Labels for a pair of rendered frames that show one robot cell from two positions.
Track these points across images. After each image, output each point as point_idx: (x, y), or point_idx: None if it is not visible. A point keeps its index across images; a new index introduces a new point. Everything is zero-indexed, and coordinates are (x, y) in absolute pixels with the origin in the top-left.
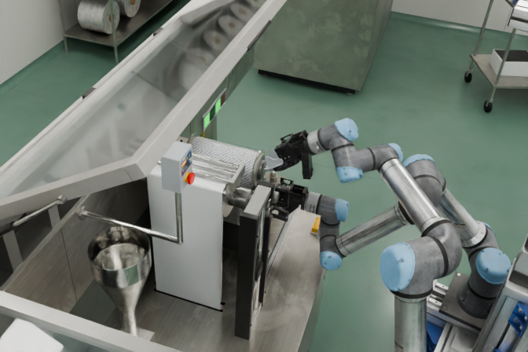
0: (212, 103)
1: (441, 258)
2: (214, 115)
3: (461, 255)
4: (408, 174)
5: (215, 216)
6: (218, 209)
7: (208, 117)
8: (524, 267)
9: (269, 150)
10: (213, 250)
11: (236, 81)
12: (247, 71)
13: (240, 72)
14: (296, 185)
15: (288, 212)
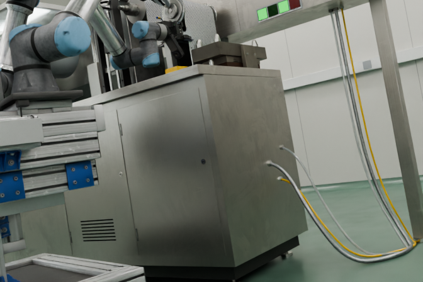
0: (274, 2)
1: None
2: (278, 15)
3: None
4: None
5: (123, 16)
6: (121, 11)
7: (265, 12)
8: None
9: None
10: (129, 44)
11: None
12: None
13: None
14: (169, 21)
15: (100, 2)
